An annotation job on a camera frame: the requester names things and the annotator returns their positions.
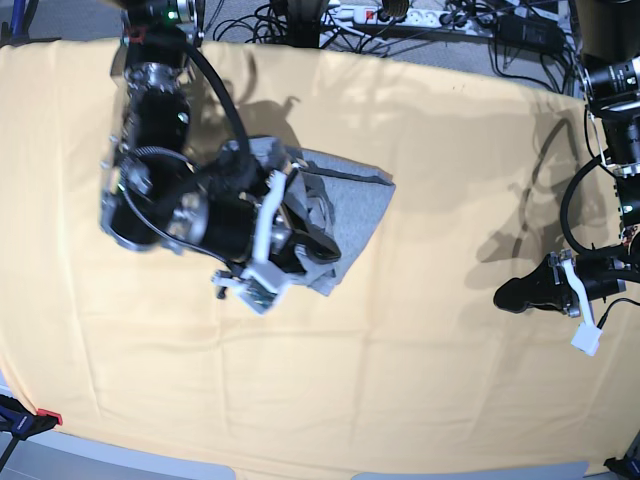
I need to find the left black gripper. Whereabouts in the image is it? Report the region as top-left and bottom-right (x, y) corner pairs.
(493, 250), (628, 318)

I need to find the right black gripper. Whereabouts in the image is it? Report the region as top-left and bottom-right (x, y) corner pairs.
(164, 144), (344, 281)

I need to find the grey t-shirt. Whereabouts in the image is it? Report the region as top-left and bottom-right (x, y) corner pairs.
(249, 137), (395, 296)

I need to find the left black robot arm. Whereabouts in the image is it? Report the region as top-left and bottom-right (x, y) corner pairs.
(493, 1), (639, 317)

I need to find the yellow table cloth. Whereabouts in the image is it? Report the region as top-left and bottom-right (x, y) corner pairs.
(1, 40), (639, 479)

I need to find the black clamp right corner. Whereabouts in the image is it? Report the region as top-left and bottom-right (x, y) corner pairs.
(604, 456), (640, 480)

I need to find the white power strip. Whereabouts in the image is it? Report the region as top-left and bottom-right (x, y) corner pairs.
(322, 4), (492, 38)

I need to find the black power adapter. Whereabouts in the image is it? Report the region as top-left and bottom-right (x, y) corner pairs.
(495, 15), (565, 54)

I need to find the blue red table clamp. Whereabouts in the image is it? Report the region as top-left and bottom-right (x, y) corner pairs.
(1, 395), (63, 441)

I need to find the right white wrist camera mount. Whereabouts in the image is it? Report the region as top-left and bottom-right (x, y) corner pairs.
(208, 162), (303, 315)

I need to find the black cable bundle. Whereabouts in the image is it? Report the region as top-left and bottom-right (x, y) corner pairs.
(213, 0), (501, 56)

